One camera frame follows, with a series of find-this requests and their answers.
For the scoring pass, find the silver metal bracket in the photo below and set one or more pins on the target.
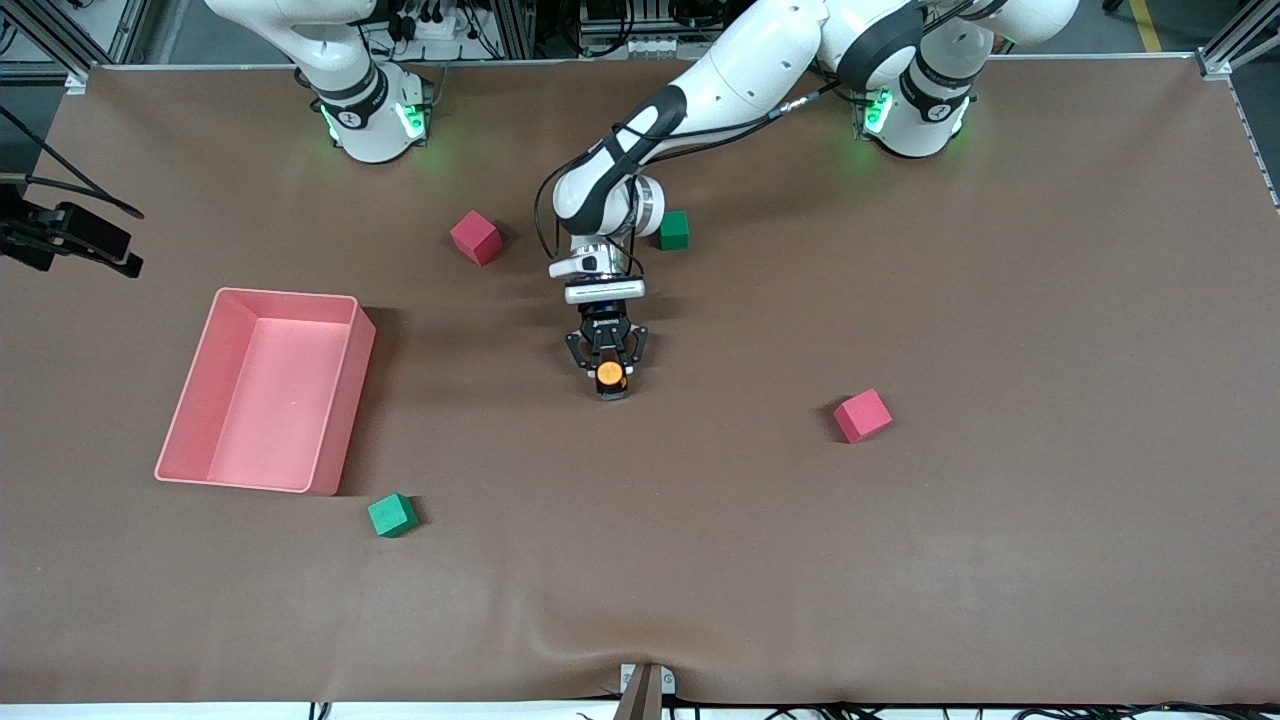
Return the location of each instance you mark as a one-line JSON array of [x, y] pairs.
[[668, 682]]

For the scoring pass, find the pink plastic bin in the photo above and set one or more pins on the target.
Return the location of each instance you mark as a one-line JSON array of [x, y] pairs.
[[270, 440]]

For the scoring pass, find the orange-capped black button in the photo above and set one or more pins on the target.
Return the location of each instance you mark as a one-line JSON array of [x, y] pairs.
[[610, 375]]

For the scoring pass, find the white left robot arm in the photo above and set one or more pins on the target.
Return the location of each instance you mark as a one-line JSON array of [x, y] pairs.
[[740, 70]]

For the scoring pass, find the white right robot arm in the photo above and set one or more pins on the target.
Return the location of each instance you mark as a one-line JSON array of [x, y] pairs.
[[365, 120]]

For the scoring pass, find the aluminium frame post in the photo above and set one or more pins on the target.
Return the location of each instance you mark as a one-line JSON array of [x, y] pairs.
[[75, 30], [1235, 45]]

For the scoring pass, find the white connector strip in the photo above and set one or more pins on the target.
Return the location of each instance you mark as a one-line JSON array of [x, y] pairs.
[[665, 46]]

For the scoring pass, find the brown table mat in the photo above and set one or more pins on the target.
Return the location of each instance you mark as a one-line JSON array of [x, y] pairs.
[[640, 560]]

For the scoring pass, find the pink foam cube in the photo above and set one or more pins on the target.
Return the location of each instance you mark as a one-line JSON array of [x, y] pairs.
[[862, 416], [476, 238]]

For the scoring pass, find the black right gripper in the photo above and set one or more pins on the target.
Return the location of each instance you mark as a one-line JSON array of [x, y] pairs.
[[55, 236]]

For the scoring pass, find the brown flat bar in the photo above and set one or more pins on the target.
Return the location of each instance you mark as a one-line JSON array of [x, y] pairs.
[[640, 700]]

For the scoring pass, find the green foam cube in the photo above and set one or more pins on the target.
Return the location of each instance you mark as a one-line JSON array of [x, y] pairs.
[[678, 230], [392, 516]]

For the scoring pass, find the white power strip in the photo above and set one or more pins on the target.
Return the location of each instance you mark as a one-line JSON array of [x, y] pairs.
[[430, 27]]

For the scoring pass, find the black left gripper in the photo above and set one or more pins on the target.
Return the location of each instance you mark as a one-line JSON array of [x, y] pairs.
[[606, 331]]

